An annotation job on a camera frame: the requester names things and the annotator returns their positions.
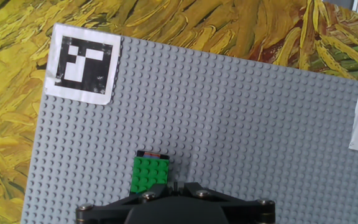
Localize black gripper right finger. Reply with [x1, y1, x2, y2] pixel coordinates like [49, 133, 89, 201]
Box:
[175, 182, 276, 224]

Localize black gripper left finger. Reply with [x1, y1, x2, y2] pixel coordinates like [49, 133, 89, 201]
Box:
[75, 184, 175, 224]

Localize green Lego plate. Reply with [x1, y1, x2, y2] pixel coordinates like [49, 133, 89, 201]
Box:
[129, 156, 170, 194]

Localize grey Lego baseplate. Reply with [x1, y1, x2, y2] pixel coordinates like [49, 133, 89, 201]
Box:
[20, 23, 358, 224]

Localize painted wheatfield cloth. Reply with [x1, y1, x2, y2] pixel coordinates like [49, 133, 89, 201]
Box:
[0, 0, 358, 224]

